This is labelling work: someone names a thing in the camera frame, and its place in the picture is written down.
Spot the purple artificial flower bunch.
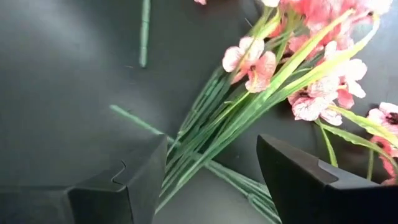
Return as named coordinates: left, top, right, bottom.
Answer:
left=139, top=0, right=152, bottom=68

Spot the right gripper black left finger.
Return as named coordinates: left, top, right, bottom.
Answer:
left=67, top=133, right=169, bottom=224

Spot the pink artificial flower bunch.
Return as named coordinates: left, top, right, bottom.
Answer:
left=155, top=0, right=394, bottom=215
left=109, top=101, right=398, bottom=224

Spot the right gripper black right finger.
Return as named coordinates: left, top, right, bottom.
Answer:
left=256, top=133, right=398, bottom=224

